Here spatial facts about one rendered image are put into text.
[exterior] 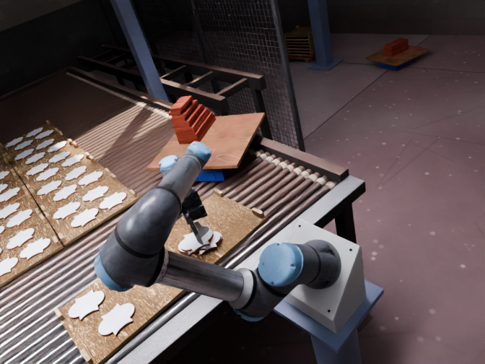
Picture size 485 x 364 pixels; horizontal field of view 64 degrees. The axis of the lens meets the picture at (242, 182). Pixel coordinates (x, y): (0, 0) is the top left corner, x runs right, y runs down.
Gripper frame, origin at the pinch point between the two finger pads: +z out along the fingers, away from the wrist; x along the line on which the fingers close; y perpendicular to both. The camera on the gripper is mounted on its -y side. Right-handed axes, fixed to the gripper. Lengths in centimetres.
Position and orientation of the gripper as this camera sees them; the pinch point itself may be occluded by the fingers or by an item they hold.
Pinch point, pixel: (195, 235)
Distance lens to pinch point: 156.6
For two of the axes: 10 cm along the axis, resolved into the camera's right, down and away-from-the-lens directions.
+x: -4.3, -4.4, 7.9
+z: 2.5, 7.9, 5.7
